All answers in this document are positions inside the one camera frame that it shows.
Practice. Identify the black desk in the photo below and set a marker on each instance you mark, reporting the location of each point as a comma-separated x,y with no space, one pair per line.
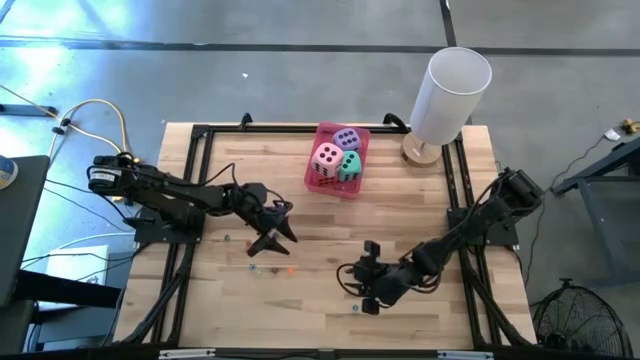
20,240

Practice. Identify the yellow plug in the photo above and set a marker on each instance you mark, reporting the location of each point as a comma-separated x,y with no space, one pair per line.
631,125

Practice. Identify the black floor fan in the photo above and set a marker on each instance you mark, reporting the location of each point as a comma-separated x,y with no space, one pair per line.
575,320

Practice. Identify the black metal table frame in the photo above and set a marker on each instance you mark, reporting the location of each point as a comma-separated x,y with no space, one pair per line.
260,129

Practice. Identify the black flat floor bar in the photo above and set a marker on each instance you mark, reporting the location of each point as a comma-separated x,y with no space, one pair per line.
27,110

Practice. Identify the large purple foam die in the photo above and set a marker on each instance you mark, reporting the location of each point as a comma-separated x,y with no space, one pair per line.
346,139

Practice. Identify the large teal foam die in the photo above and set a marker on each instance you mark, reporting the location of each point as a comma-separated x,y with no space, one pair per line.
350,167

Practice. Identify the large red foam die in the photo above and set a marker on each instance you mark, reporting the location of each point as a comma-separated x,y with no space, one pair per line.
325,181

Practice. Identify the pink translucent plastic bin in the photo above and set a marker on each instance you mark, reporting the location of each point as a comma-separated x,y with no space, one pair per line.
320,134

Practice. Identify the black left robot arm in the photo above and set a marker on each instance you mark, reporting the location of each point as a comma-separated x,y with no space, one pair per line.
165,187

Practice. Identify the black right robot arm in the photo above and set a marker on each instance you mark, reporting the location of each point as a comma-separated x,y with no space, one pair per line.
475,225

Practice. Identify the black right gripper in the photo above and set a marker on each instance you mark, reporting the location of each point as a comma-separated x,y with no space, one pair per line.
382,280

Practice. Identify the silver aluminium bracket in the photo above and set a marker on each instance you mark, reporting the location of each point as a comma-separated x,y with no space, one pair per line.
187,354
465,355

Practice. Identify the white power adapter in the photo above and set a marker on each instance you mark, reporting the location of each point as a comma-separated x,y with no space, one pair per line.
612,134

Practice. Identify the large pink foam die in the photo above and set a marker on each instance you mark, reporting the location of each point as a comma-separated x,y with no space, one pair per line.
327,159

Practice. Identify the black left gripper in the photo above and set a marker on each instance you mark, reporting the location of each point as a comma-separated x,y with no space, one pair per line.
257,207

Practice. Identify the grey metal table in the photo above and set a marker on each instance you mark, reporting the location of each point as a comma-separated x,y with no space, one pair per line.
595,167

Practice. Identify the white shade table lamp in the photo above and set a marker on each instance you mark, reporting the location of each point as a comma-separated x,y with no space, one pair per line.
450,100

